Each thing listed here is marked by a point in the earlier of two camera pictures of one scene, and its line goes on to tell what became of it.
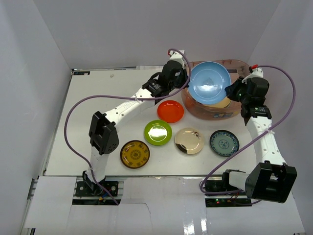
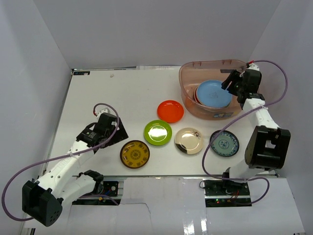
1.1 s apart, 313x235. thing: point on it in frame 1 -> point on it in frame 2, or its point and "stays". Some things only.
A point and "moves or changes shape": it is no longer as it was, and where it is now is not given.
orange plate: [170, 111] stays
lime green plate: [158, 132] stays
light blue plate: [208, 81] moves or changes shape
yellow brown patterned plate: [134, 154] stays
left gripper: [182, 80] -> [115, 132]
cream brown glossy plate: [189, 141] stays
